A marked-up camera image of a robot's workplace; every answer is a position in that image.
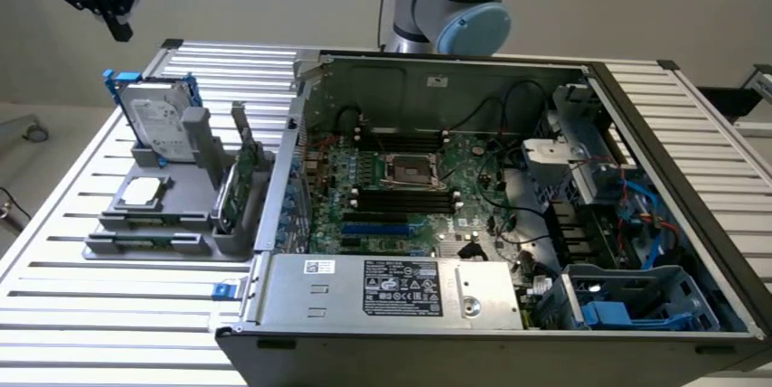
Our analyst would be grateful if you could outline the hard disk in blue carrier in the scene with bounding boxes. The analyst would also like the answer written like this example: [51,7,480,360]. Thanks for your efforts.
[103,69,203,167]

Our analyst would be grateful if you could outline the blue disk bay latch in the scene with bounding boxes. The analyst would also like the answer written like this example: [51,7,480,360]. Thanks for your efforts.
[579,299,636,330]

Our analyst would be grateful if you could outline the grey parts rack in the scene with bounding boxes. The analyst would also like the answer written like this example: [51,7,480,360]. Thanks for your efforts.
[82,104,276,263]

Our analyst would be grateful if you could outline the silver CPU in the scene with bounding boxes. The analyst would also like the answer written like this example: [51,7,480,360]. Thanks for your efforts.
[120,175,170,205]

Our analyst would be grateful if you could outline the green graphics card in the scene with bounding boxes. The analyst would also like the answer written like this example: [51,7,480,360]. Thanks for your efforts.
[212,101,268,233]

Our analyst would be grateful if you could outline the black RAM slot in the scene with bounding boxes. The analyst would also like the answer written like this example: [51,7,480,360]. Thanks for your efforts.
[362,137,448,146]
[360,132,447,140]
[362,143,450,152]
[352,193,460,202]
[352,199,462,207]
[352,204,462,213]
[352,187,460,196]
[360,127,447,135]

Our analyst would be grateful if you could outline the CPU socket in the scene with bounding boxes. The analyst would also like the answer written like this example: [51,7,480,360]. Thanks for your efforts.
[379,151,452,192]

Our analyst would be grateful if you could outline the black expansion slot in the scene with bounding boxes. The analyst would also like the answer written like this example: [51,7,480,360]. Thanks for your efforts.
[342,211,412,225]

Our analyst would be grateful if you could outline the blue expansion slot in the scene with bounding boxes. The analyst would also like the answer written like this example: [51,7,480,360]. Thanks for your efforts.
[340,222,410,236]

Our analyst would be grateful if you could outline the green motherboard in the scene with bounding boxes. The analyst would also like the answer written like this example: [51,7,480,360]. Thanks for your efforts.
[288,127,536,262]

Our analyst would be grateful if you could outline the silver power supply unit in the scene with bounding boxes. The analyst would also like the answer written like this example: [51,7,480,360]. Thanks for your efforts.
[243,252,526,333]

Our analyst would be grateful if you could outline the silver chipset heat sink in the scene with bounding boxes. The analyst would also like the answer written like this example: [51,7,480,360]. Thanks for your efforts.
[435,241,486,262]

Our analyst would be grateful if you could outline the silver metal drive cage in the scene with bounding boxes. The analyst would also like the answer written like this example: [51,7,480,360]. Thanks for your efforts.
[520,82,642,206]

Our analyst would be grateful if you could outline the open black PC case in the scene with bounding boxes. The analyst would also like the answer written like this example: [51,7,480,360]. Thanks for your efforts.
[214,48,772,387]

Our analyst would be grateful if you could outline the aluminium side table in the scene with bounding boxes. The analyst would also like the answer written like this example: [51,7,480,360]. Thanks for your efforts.
[695,62,772,137]

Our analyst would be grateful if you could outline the thin black floor cable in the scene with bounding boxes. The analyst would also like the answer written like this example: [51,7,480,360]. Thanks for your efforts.
[0,186,32,226]

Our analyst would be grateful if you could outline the black looped wire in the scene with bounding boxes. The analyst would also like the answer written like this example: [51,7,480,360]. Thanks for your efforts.
[450,80,551,136]

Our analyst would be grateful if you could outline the black curved wire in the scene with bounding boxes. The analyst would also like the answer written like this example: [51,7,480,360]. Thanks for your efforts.
[479,168,560,246]

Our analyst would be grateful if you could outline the red wire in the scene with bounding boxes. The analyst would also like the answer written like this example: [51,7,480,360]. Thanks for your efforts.
[616,158,683,252]

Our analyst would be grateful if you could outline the blue data wire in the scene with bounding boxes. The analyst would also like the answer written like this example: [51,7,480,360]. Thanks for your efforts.
[618,169,684,270]

